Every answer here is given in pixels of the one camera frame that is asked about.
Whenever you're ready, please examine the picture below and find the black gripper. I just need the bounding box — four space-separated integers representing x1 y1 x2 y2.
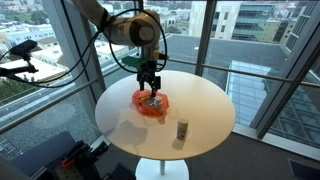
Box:
136 61 162 98

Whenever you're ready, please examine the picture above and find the orange plastic carrier bag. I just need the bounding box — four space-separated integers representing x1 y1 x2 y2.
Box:
131 89 170 118

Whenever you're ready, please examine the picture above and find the yellow and black small box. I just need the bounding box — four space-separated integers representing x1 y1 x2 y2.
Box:
139 95 155 105

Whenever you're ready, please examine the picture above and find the white tube with barcode label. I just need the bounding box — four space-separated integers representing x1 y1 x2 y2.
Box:
176 118 190 141

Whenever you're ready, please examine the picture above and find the dark grey window mullion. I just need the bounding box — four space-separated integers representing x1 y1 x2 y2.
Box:
255 33 320 139
194 0 218 77
41 0 108 101

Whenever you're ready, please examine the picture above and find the round white table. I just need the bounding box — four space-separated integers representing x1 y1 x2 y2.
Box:
0 58 320 134

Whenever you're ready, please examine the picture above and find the black tool kit with orange parts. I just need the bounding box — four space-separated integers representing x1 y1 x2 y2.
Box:
43 139 111 180

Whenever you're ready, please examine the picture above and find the blue storage case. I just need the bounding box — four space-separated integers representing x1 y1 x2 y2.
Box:
11 130 89 178

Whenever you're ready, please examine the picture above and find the white window sill strip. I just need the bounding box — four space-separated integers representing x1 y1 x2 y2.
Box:
231 123 320 161

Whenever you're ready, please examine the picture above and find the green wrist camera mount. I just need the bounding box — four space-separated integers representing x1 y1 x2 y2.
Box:
121 54 149 73

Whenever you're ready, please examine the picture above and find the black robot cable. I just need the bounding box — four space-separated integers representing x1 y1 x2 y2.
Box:
106 8 168 75

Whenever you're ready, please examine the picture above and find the white table pedestal base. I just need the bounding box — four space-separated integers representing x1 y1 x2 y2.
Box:
134 157 190 180

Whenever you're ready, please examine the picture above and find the black camera on stand arm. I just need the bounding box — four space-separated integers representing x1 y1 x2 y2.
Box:
0 39 39 81

